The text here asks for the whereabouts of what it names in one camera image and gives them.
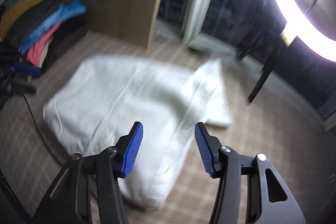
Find pile of folded clothes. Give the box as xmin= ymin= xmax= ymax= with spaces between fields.
xmin=0 ymin=0 xmax=88 ymax=77

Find black tripod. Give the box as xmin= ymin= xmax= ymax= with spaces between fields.
xmin=234 ymin=27 xmax=289 ymax=104

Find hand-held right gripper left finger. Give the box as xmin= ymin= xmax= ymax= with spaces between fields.
xmin=33 ymin=121 xmax=144 ymax=224

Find black cable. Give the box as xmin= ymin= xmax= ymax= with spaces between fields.
xmin=23 ymin=95 xmax=67 ymax=163

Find white garment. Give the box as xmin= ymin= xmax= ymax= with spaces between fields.
xmin=43 ymin=55 xmax=233 ymax=211

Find white window frame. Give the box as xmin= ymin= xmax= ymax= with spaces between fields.
xmin=181 ymin=0 xmax=271 ymax=50

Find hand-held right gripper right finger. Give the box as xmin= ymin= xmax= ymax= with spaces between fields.
xmin=194 ymin=122 xmax=307 ymax=224

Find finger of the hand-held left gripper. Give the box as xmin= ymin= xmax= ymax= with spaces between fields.
xmin=7 ymin=82 xmax=37 ymax=94
xmin=12 ymin=63 xmax=42 ymax=78

